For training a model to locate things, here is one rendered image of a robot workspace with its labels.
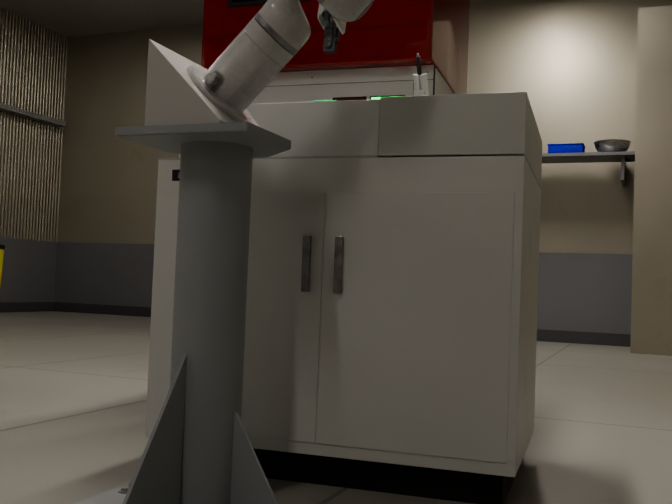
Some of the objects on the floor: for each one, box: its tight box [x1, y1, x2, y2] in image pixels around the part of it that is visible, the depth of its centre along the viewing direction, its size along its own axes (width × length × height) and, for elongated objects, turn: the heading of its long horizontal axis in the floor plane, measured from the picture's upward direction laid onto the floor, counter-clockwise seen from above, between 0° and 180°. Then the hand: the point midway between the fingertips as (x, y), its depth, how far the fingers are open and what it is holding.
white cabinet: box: [145, 156, 541, 504], centre depth 224 cm, size 64×96×82 cm
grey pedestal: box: [73, 121, 291, 504], centre depth 166 cm, size 51×44×82 cm
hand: (330, 45), depth 202 cm, fingers closed
